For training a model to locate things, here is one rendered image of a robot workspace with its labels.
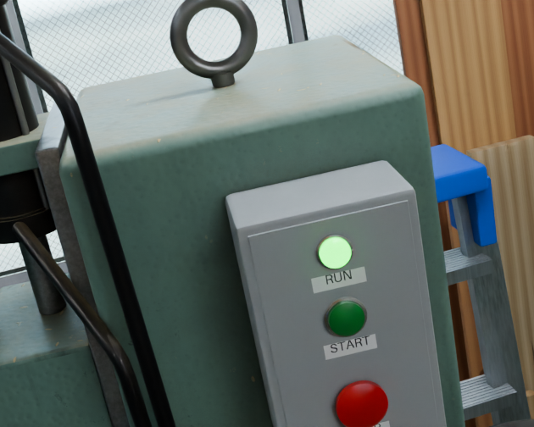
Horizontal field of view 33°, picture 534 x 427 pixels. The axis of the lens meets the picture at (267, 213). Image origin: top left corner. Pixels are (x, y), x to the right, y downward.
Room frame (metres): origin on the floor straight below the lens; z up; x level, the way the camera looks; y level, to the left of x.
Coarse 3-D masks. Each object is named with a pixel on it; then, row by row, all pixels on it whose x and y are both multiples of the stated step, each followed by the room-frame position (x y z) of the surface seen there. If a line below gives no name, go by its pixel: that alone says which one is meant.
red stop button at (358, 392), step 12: (360, 384) 0.44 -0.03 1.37; (372, 384) 0.44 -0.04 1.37; (348, 396) 0.43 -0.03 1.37; (360, 396) 0.43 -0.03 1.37; (372, 396) 0.43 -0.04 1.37; (384, 396) 0.44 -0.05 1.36; (336, 408) 0.44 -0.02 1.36; (348, 408) 0.43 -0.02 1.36; (360, 408) 0.43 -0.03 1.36; (372, 408) 0.43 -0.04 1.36; (384, 408) 0.44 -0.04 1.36; (348, 420) 0.43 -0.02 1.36; (360, 420) 0.43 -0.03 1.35; (372, 420) 0.43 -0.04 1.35
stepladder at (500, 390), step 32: (448, 160) 1.40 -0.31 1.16; (448, 192) 1.33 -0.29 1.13; (480, 192) 1.36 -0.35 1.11; (480, 224) 1.36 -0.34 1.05; (448, 256) 1.40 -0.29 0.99; (480, 256) 1.37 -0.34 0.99; (480, 288) 1.37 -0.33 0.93; (480, 320) 1.36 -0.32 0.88; (512, 320) 1.38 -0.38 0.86; (512, 352) 1.36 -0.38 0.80; (480, 384) 1.37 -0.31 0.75; (512, 384) 1.35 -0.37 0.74; (512, 416) 1.34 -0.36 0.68
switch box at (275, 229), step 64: (256, 192) 0.49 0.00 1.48; (320, 192) 0.47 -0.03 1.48; (384, 192) 0.45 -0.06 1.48; (256, 256) 0.44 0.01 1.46; (384, 256) 0.45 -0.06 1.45; (256, 320) 0.44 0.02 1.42; (320, 320) 0.44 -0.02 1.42; (384, 320) 0.45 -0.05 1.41; (320, 384) 0.44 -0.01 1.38; (384, 384) 0.45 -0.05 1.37
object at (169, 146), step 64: (256, 64) 0.66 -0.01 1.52; (320, 64) 0.62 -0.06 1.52; (384, 64) 0.58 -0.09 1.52; (128, 128) 0.54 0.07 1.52; (192, 128) 0.51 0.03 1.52; (256, 128) 0.50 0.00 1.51; (320, 128) 0.51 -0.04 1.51; (384, 128) 0.51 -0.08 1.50; (64, 192) 0.50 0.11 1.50; (128, 192) 0.50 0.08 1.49; (192, 192) 0.50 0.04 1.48; (128, 256) 0.50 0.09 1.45; (192, 256) 0.50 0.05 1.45; (192, 320) 0.50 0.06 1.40; (448, 320) 0.51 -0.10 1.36; (192, 384) 0.50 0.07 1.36; (256, 384) 0.50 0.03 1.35; (448, 384) 0.51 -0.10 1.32
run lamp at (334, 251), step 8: (320, 240) 0.44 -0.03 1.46; (328, 240) 0.44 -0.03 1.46; (336, 240) 0.44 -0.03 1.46; (344, 240) 0.44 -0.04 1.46; (320, 248) 0.44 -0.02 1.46; (328, 248) 0.44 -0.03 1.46; (336, 248) 0.44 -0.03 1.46; (344, 248) 0.44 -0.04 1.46; (352, 248) 0.44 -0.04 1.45; (320, 256) 0.44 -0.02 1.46; (328, 256) 0.44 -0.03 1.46; (336, 256) 0.44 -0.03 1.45; (344, 256) 0.44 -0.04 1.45; (328, 264) 0.44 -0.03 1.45; (336, 264) 0.44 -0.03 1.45; (344, 264) 0.44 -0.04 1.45
